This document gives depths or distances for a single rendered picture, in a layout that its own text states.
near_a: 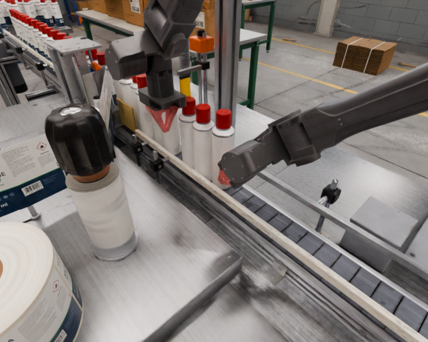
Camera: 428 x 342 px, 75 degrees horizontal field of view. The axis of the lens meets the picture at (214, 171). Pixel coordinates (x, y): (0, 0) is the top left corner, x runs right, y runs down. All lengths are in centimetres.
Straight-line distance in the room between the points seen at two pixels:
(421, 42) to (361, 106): 564
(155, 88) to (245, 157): 27
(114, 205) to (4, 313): 20
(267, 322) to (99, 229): 34
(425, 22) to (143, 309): 582
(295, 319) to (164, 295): 24
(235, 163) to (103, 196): 22
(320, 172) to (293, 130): 45
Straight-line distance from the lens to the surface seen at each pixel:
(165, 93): 62
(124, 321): 54
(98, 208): 50
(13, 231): 52
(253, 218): 60
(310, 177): 87
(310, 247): 62
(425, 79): 37
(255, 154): 45
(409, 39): 607
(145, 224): 65
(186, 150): 71
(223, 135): 61
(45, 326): 47
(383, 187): 92
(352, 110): 40
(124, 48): 56
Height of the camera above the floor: 136
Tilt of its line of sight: 39 degrees down
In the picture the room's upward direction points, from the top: straight up
